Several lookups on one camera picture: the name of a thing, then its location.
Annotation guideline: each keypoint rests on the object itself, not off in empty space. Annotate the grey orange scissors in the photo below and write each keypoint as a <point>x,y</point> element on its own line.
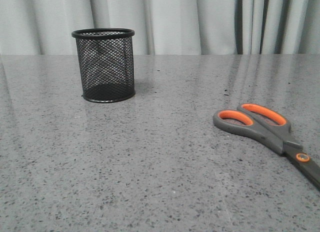
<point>270,129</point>

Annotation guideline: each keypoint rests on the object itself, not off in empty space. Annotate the grey curtain backdrop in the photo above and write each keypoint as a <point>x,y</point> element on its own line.
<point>164,27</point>

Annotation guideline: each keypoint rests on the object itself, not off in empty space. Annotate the black mesh pen cup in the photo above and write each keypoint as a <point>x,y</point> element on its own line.
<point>106,63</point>

